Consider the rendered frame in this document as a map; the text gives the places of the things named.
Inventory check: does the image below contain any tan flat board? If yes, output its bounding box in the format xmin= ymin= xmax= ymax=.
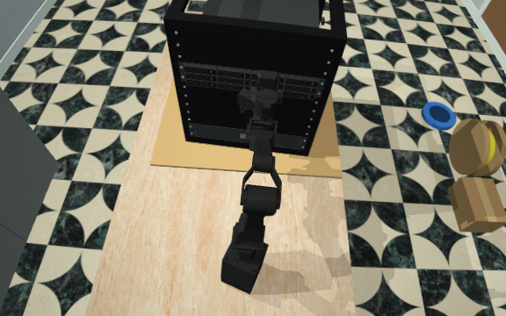
xmin=150 ymin=77 xmax=342 ymax=178

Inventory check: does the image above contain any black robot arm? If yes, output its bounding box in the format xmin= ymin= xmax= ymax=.
xmin=231 ymin=88 xmax=282 ymax=263

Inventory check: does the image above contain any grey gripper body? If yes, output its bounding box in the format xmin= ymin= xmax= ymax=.
xmin=257 ymin=70 xmax=279 ymax=90

